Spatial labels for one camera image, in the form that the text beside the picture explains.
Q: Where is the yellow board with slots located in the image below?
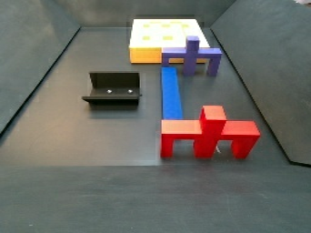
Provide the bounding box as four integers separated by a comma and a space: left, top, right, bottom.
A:
128, 19, 210, 64

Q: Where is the blue long bar block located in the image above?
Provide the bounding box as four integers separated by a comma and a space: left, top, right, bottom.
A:
162, 67, 183, 119

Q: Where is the red cross-shaped block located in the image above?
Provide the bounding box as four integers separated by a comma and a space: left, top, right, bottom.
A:
160, 106, 260, 159

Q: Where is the purple cross-shaped block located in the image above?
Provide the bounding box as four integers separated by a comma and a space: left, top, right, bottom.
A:
162, 35, 223, 76

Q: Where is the black U-shaped bracket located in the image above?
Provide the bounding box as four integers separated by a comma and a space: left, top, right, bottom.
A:
82, 71, 142, 105

